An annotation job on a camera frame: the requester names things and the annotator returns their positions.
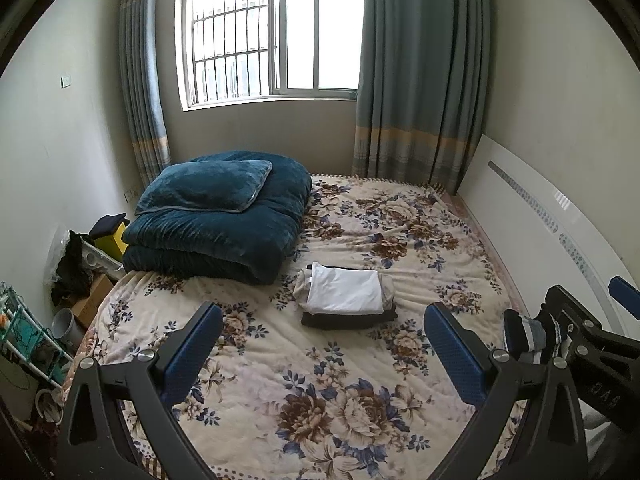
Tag teal pillow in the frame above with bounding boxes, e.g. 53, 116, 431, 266
134, 159, 274, 215

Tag cardboard box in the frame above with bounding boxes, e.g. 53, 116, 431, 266
69, 273, 115, 329

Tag green wire rack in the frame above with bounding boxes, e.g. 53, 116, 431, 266
0, 282, 77, 387

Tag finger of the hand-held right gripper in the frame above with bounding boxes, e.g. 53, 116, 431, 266
535, 285, 603, 358
608, 275, 640, 322

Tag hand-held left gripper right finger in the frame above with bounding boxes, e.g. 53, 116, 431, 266
422, 301, 589, 480

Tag folded dark striped clothes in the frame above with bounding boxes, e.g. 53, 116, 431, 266
502, 307, 572, 367

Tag wide teal curtain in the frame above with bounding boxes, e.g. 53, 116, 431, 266
351, 0, 494, 197

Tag white coiled hose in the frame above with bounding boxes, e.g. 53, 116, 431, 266
34, 387, 64, 424

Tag black clothes heap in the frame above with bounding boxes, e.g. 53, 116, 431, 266
52, 229, 97, 304

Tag white headboard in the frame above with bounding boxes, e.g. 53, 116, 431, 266
456, 132, 640, 333

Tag teal folded quilt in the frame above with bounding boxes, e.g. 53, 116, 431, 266
122, 150, 314, 287

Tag white plastic frame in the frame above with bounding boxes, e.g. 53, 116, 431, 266
82, 242, 126, 282

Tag window with metal bars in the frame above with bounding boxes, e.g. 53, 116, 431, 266
176, 0, 367, 112

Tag dark navy cloth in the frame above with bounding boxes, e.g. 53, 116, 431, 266
89, 213, 130, 239

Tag grey bucket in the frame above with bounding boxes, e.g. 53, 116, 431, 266
51, 307, 84, 357

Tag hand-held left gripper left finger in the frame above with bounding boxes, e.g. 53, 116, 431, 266
56, 301, 224, 480

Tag floral bed blanket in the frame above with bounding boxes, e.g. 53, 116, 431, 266
64, 173, 547, 480

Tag folded black garment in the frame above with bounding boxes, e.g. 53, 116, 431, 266
301, 307, 399, 331

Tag narrow teal curtain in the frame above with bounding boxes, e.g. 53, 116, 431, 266
118, 0, 174, 189

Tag folded beige garment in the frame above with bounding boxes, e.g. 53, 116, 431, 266
292, 268, 396, 312

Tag white t-shirt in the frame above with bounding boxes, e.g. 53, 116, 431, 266
305, 265, 384, 314

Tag yellow box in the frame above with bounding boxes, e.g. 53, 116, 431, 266
94, 222, 130, 264

